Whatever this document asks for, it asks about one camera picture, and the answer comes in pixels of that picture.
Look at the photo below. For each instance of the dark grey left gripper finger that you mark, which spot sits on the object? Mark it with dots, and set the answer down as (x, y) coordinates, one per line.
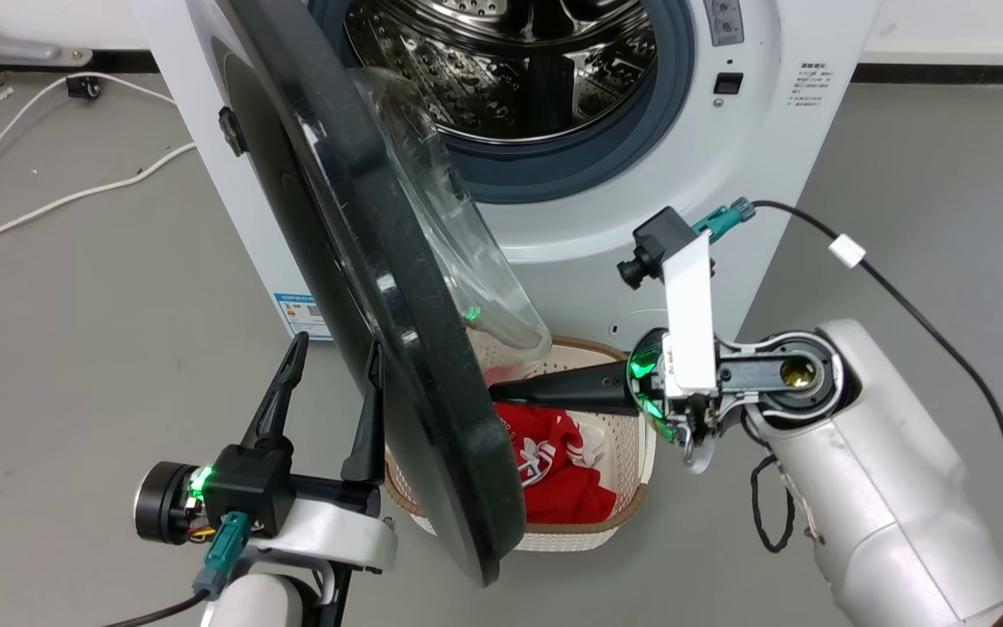
(368, 435)
(275, 401)

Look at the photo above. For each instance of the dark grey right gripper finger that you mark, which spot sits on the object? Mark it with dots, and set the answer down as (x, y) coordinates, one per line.
(571, 390)

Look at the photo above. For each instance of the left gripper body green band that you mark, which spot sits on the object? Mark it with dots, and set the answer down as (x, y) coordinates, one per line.
(162, 503)

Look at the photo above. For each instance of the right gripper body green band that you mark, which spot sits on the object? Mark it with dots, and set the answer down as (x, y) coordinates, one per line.
(651, 383)

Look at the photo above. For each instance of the black round washing machine door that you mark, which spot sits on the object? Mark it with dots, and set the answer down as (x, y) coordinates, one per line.
(397, 287)

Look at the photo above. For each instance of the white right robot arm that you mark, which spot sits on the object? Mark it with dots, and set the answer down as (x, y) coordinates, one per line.
(885, 505)

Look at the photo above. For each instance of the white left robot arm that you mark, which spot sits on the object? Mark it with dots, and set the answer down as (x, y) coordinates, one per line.
(258, 605)

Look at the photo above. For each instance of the white front-load washing machine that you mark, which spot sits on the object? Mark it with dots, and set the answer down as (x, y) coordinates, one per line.
(606, 226)

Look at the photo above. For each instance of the clear glass door bowl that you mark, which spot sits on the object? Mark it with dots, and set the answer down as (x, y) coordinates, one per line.
(467, 261)

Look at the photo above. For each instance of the grey rubber door gasket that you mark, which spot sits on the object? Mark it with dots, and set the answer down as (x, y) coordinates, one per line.
(554, 178)

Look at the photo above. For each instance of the black door latch hook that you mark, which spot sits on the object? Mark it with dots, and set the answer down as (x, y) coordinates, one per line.
(231, 131)

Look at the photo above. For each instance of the round drain filter cover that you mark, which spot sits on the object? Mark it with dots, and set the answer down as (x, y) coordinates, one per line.
(632, 322)

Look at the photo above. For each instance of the beige perforated laundry basket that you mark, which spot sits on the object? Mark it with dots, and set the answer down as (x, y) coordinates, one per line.
(625, 444)

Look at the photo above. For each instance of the blue energy label sticker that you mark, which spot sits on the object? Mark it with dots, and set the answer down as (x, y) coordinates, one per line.
(303, 315)

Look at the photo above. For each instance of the red and white garment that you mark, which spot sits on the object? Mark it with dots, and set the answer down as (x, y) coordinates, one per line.
(567, 496)

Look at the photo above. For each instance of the steel perforated washer drum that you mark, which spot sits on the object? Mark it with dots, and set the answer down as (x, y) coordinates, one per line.
(510, 70)

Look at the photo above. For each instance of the small black floor socket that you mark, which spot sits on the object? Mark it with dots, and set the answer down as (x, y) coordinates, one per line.
(84, 87)

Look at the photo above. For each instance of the grey washer button panel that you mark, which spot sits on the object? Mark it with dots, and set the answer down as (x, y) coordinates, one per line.
(723, 22)

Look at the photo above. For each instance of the white grey pipe fitting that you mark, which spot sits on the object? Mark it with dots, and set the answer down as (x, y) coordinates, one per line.
(31, 52)

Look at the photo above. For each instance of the white right camera bracket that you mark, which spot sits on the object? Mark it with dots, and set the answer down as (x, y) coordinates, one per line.
(689, 322)

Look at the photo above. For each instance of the white camera bracket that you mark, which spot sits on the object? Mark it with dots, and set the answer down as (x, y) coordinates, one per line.
(689, 322)
(327, 533)

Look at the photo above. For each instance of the teal left camera connector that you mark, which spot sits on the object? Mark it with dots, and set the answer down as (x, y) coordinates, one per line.
(223, 553)

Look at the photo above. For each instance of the teal camera connector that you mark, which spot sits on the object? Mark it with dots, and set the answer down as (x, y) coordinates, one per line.
(723, 218)
(223, 553)

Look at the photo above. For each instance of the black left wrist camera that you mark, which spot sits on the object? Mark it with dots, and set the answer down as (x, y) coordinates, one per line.
(249, 488)

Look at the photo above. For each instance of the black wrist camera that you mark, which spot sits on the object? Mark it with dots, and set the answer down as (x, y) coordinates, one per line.
(656, 244)
(249, 488)

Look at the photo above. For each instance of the white left camera bracket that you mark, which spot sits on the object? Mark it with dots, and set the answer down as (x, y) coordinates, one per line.
(327, 533)

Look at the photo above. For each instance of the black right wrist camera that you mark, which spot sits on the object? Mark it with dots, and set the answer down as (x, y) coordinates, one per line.
(656, 244)

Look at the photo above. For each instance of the teal right camera connector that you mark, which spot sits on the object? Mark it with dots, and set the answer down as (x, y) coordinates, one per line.
(723, 218)

